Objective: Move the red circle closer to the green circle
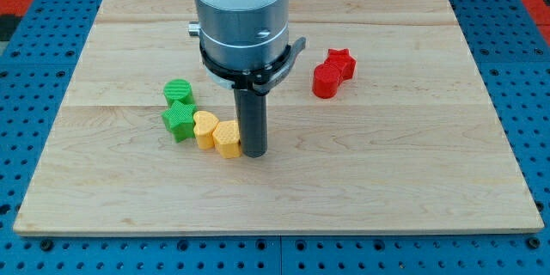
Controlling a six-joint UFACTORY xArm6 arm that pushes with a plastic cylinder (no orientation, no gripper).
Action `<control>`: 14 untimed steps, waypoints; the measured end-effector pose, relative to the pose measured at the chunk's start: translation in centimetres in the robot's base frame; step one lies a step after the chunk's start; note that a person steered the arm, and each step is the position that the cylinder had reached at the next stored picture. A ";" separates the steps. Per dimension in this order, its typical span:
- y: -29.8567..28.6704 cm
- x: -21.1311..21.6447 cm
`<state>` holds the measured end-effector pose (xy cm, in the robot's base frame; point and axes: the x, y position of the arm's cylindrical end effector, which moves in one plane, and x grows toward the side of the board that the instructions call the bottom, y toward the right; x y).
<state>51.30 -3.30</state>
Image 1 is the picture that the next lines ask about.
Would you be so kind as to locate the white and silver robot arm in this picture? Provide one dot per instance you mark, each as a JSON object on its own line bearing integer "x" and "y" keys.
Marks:
{"x": 238, "y": 36}

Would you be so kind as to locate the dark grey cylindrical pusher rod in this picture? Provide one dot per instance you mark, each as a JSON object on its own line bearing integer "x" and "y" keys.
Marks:
{"x": 251, "y": 117}

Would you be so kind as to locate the yellow hexagon block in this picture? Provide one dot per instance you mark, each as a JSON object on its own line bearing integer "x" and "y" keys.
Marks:
{"x": 226, "y": 138}

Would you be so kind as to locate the red cylinder block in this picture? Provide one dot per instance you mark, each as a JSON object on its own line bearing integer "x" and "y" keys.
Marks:
{"x": 326, "y": 81}

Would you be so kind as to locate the yellow heart block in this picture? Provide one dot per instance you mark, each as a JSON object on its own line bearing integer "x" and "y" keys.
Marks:
{"x": 205, "y": 124}

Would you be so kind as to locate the red star block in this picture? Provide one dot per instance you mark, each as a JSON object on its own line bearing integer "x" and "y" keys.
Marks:
{"x": 343, "y": 63}

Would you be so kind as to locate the green star block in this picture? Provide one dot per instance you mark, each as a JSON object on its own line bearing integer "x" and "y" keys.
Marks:
{"x": 179, "y": 121}

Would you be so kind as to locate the green cylinder block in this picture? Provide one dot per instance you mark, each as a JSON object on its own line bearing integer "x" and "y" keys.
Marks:
{"x": 178, "y": 90}

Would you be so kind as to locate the light wooden board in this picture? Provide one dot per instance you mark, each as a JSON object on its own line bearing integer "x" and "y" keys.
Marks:
{"x": 411, "y": 145}

